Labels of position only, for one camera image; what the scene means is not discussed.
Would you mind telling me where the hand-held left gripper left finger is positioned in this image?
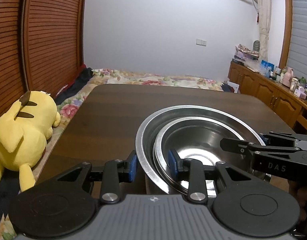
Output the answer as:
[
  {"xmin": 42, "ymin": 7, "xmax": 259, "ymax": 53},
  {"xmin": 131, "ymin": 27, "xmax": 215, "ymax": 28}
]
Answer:
[{"xmin": 31, "ymin": 150, "xmax": 138, "ymax": 204}]

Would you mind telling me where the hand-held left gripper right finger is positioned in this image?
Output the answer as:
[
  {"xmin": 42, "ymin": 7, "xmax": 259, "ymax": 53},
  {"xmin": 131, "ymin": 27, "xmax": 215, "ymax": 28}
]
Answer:
[{"xmin": 168, "ymin": 149, "xmax": 271, "ymax": 204}]

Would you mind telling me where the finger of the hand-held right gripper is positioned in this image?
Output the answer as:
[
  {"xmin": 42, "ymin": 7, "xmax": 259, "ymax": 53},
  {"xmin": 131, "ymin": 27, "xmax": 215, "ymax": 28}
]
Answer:
[
  {"xmin": 260, "ymin": 131, "xmax": 307, "ymax": 147},
  {"xmin": 220, "ymin": 137, "xmax": 301, "ymax": 157}
]

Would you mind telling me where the medium steel bowl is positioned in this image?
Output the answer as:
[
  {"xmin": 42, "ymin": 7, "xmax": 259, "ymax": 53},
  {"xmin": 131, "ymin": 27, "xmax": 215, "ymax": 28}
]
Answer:
[{"xmin": 153, "ymin": 116, "xmax": 246, "ymax": 197}]

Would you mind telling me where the large steel bowl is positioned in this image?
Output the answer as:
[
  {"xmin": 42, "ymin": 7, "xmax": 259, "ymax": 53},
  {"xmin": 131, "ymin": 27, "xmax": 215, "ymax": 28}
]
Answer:
[{"xmin": 135, "ymin": 105, "xmax": 271, "ymax": 195}]

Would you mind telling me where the lavender tissue box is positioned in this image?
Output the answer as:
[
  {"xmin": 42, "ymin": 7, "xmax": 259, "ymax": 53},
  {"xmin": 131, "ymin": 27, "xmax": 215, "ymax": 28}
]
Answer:
[{"xmin": 294, "ymin": 86, "xmax": 307, "ymax": 99}]

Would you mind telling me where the wooden cabinet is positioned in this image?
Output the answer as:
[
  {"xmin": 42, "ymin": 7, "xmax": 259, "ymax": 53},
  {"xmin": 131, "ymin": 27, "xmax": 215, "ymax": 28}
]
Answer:
[{"xmin": 228, "ymin": 61, "xmax": 307, "ymax": 135}]

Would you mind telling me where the white paper bag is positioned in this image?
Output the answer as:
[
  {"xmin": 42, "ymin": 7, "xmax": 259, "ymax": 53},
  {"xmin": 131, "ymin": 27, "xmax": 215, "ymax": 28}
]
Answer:
[{"xmin": 227, "ymin": 79, "xmax": 240, "ymax": 93}]

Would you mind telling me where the pink bottle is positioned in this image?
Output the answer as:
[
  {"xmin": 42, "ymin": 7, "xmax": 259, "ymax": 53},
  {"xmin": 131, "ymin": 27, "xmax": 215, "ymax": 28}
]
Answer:
[{"xmin": 282, "ymin": 67, "xmax": 294, "ymax": 85}]

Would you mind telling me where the blue printed box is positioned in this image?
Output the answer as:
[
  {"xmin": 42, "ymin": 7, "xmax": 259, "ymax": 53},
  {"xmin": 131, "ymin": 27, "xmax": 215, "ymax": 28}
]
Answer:
[{"xmin": 260, "ymin": 60, "xmax": 274, "ymax": 74}]

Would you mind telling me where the floral bedspread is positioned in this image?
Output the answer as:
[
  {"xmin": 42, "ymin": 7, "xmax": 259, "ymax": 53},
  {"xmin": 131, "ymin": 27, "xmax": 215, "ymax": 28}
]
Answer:
[{"xmin": 54, "ymin": 67, "xmax": 227, "ymax": 135}]

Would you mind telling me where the folded cloth pile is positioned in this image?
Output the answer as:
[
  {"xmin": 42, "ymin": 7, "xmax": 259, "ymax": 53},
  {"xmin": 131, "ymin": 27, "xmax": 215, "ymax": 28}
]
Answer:
[{"xmin": 235, "ymin": 44, "xmax": 260, "ymax": 60}]

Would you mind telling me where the dark clothing pile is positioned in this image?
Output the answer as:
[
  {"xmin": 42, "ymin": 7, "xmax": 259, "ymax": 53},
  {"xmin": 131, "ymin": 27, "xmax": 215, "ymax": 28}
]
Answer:
[{"xmin": 55, "ymin": 64, "xmax": 94, "ymax": 105}]

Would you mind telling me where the grey window blind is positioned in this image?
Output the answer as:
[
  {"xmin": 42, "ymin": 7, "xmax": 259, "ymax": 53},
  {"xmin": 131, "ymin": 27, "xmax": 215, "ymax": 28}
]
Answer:
[{"xmin": 285, "ymin": 0, "xmax": 307, "ymax": 85}]

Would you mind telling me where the yellow plush toy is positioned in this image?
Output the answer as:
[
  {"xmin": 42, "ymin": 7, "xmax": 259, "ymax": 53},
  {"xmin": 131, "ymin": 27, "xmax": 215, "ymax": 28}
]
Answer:
[{"xmin": 0, "ymin": 91, "xmax": 61, "ymax": 193}]

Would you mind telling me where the cream patterned curtain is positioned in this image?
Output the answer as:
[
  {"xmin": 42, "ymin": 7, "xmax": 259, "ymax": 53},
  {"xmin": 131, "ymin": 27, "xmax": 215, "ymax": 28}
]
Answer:
[{"xmin": 255, "ymin": 0, "xmax": 271, "ymax": 60}]

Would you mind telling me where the wooden louvered wardrobe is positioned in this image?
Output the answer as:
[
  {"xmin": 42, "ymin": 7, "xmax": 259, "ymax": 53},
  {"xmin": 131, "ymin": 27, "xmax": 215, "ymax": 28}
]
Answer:
[{"xmin": 0, "ymin": 0, "xmax": 88, "ymax": 123}]

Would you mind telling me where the wooden window frame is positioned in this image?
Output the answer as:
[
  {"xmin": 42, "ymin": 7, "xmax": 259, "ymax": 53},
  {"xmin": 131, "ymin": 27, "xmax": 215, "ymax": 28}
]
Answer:
[{"xmin": 278, "ymin": 0, "xmax": 294, "ymax": 68}]

